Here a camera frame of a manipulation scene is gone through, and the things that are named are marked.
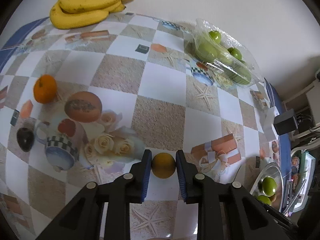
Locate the tan longan fruit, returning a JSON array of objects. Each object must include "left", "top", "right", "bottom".
[{"left": 151, "top": 152, "right": 176, "bottom": 179}]

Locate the oblong green fruit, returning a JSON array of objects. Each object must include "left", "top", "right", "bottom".
[{"left": 256, "top": 195, "right": 272, "bottom": 206}]

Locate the round green apple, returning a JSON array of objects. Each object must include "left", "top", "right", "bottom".
[{"left": 261, "top": 176, "right": 277, "bottom": 197}]

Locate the dark plum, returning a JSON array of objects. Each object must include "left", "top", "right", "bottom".
[{"left": 16, "top": 127, "right": 35, "bottom": 152}]

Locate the small orange tangerine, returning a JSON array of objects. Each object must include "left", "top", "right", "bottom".
[{"left": 33, "top": 74, "right": 57, "bottom": 104}]

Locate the clear box of green fruits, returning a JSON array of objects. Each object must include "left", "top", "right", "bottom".
[{"left": 185, "top": 18, "right": 264, "bottom": 88}]

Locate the large steel bowl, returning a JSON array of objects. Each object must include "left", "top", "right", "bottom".
[{"left": 250, "top": 163, "right": 284, "bottom": 211}]

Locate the checkered fruit print tablecloth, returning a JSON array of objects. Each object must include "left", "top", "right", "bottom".
[{"left": 1, "top": 12, "right": 290, "bottom": 239}]

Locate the black power adapter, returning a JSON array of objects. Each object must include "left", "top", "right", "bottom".
[{"left": 273, "top": 109, "right": 298, "bottom": 135}]

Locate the white plastic chair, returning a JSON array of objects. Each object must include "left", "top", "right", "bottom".
[{"left": 291, "top": 138, "right": 319, "bottom": 161}]

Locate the green book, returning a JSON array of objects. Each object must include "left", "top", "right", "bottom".
[{"left": 290, "top": 150, "right": 316, "bottom": 213}]

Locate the white shelf rack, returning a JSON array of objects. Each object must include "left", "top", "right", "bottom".
[{"left": 283, "top": 72, "right": 319, "bottom": 141}]

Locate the yellow banana bunch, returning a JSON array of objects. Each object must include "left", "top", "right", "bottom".
[{"left": 49, "top": 0, "right": 132, "bottom": 29}]

